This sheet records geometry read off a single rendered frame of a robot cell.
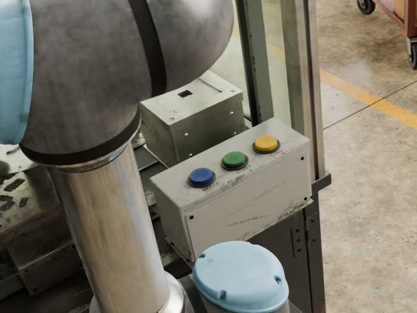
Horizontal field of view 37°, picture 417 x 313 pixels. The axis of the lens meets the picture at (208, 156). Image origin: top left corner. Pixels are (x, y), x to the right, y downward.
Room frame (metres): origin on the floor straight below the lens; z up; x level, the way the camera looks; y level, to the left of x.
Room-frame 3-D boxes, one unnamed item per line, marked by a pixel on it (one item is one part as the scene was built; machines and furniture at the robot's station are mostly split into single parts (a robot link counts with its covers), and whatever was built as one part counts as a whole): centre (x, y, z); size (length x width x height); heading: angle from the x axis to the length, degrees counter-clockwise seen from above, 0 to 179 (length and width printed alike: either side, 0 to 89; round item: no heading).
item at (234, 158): (0.91, -0.04, 0.90); 0.04 x 0.04 x 0.02
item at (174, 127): (1.19, 0.02, 0.82); 0.18 x 0.18 x 0.15; 26
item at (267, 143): (0.94, -0.11, 0.90); 0.04 x 0.04 x 0.02
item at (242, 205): (0.92, -0.04, 0.82); 0.28 x 0.11 x 0.15; 116
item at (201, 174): (0.88, 0.02, 0.90); 0.04 x 0.04 x 0.02
